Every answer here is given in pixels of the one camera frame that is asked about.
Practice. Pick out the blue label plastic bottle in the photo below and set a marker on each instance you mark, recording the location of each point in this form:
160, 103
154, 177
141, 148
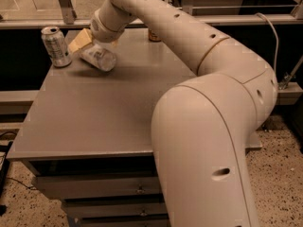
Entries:
99, 57

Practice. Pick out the silver 7up can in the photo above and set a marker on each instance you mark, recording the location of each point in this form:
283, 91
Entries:
56, 46

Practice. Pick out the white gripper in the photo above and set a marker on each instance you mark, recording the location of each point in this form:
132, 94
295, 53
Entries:
100, 28

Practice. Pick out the grey drawer cabinet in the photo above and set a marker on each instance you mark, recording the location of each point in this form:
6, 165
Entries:
89, 140

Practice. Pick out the gold soda can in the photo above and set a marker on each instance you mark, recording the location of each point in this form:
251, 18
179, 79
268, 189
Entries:
153, 37

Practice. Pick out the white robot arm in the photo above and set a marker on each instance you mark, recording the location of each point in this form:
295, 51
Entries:
201, 128

